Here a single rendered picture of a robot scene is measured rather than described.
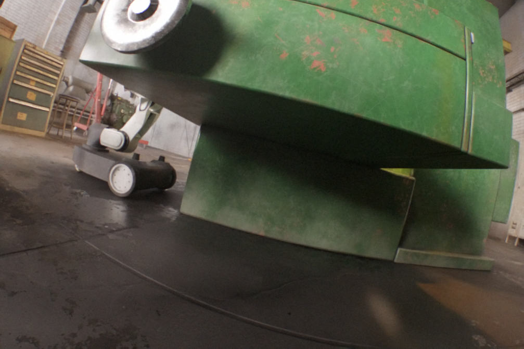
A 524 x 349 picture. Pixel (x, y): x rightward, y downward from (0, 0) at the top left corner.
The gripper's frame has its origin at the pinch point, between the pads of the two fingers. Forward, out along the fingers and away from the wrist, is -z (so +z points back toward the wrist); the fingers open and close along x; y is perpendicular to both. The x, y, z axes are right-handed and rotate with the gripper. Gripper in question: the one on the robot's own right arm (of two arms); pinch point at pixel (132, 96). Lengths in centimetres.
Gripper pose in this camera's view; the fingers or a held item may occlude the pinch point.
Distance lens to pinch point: 162.8
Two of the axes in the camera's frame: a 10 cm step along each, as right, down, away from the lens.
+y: 8.9, 2.0, 4.2
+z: 1.1, -9.7, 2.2
